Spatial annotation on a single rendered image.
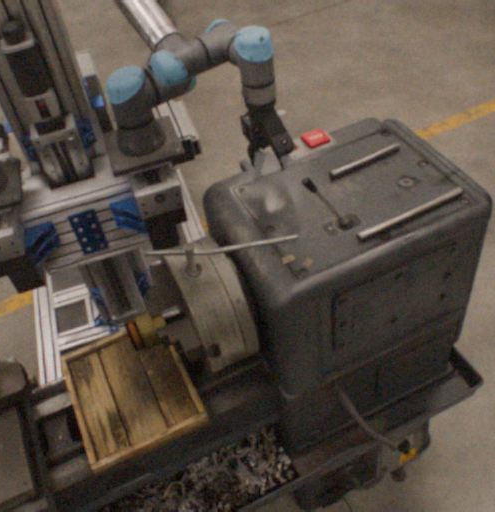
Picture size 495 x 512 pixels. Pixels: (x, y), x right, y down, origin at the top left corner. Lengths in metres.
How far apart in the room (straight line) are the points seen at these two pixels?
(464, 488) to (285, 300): 1.37
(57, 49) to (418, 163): 1.07
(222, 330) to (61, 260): 0.86
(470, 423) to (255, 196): 1.44
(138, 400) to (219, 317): 0.39
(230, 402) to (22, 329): 1.74
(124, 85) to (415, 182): 0.83
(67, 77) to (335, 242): 1.00
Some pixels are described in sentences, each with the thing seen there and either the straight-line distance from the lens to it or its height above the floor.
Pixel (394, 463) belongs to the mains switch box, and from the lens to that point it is 2.16.
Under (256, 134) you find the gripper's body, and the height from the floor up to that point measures 1.42.
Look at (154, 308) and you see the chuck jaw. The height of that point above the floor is 1.13.
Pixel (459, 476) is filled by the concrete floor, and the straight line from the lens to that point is 2.44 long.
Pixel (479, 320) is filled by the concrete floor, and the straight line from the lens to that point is 2.83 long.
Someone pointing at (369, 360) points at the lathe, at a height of 0.86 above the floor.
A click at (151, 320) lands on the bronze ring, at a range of 1.42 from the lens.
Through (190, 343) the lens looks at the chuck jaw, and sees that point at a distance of 1.36.
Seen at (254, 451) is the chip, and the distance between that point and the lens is 1.83.
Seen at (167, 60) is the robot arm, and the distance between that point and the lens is 1.29.
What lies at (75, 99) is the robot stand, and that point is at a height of 1.28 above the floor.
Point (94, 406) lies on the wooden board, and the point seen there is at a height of 0.89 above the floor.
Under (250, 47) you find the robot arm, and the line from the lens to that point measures 1.26.
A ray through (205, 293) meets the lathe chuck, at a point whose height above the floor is 1.22.
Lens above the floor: 2.21
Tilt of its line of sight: 46 degrees down
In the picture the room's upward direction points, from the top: 10 degrees counter-clockwise
